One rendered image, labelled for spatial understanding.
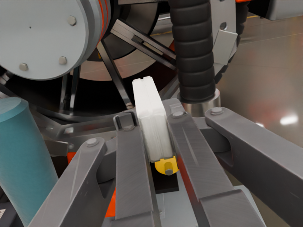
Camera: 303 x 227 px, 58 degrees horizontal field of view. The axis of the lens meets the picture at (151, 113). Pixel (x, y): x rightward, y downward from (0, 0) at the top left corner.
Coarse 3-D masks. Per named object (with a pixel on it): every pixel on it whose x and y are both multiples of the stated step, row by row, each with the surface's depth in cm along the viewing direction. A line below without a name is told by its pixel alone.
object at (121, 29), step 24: (120, 0) 53; (144, 0) 53; (120, 24) 55; (96, 48) 57; (144, 48) 57; (168, 48) 58; (0, 72) 60; (144, 72) 78; (168, 72) 63; (24, 96) 60; (48, 96) 66; (72, 96) 62; (96, 96) 72; (120, 96) 70; (72, 120) 62
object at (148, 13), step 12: (132, 12) 68; (144, 12) 68; (156, 12) 68; (132, 24) 69; (144, 24) 69; (108, 36) 71; (108, 48) 72; (120, 48) 72; (132, 48) 72; (96, 60) 73
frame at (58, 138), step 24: (216, 0) 43; (216, 24) 45; (216, 48) 46; (216, 72) 49; (0, 96) 55; (168, 96) 52; (48, 120) 58; (96, 120) 59; (48, 144) 55; (72, 144) 57
